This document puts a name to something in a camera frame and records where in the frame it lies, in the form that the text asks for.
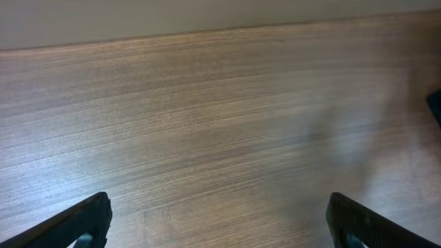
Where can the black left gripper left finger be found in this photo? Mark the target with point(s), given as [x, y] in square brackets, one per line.
[85, 224]

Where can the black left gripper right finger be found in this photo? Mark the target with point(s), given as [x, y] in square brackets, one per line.
[354, 225]

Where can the blue clothes pile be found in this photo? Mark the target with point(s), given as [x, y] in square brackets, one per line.
[434, 103]

